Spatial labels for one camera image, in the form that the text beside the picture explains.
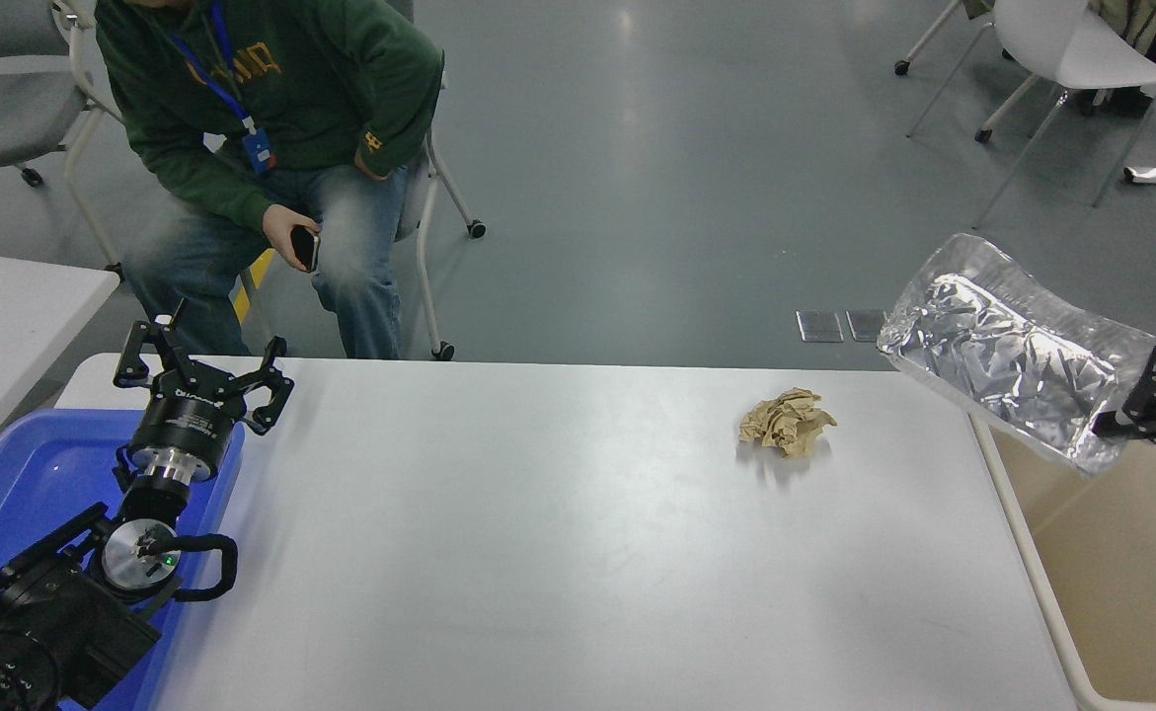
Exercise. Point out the silver floor plate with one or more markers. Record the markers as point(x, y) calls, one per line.
point(862, 326)
point(818, 326)

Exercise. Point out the grey office chair white armrests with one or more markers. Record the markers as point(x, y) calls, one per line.
point(442, 352)

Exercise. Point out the silver foil tray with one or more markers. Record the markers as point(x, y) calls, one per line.
point(1002, 346)

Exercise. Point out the crumpled tan paper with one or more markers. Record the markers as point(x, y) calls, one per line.
point(785, 422)

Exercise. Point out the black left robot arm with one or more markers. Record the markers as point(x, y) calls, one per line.
point(54, 612)

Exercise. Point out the white chair legs with casters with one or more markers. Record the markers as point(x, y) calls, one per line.
point(983, 135)

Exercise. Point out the blue id badge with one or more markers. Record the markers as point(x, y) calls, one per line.
point(260, 151)

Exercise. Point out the person's left hand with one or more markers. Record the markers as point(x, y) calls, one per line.
point(370, 168)

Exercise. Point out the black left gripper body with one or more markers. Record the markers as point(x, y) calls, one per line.
point(188, 425)

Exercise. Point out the white chair thin metal legs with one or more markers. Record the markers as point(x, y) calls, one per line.
point(1081, 49)

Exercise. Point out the blue plastic tray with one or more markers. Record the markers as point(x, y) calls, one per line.
point(35, 474)

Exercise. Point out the white side table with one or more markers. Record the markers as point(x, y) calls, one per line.
point(5, 316)

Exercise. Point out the person's right hand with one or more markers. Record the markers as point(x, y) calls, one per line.
point(279, 232)

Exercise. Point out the large pale bin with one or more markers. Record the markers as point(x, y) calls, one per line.
point(1130, 592)

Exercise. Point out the person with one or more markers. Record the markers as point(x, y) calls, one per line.
point(1116, 101)
point(321, 79)

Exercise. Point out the smartphone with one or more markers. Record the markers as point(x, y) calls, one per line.
point(306, 249)

